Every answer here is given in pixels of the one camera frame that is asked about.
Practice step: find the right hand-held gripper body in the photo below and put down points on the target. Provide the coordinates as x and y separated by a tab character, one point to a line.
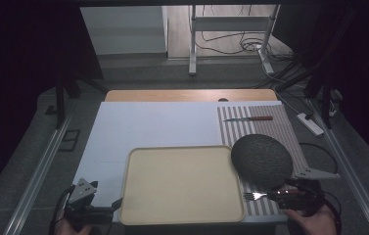
304	199

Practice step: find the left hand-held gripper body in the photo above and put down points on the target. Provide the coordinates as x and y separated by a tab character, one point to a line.
81	192

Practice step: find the person's right hand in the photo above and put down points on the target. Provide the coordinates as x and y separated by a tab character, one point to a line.
309	225

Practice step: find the person's left hand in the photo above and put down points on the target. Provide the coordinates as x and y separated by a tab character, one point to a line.
64	229

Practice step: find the dark grey round plate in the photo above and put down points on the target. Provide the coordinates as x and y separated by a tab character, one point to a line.
262	160

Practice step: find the grey striped placemat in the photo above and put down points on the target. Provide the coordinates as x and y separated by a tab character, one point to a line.
280	124

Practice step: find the white power strip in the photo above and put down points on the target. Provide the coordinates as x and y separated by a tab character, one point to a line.
310	124

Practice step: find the beige rectangular tray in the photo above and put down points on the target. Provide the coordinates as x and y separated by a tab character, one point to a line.
182	186

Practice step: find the white table board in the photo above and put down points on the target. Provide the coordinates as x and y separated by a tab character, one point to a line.
146	127

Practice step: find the black metal stand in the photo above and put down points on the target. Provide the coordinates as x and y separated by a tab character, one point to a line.
60	98
325	98

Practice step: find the white cabinet panel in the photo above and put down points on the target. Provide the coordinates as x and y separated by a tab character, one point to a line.
123	29

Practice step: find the aluminium floor rail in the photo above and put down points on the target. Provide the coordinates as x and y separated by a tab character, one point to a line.
351	176
38	173

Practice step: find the white metal stand frame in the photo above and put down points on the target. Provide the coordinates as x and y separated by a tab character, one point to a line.
231	23

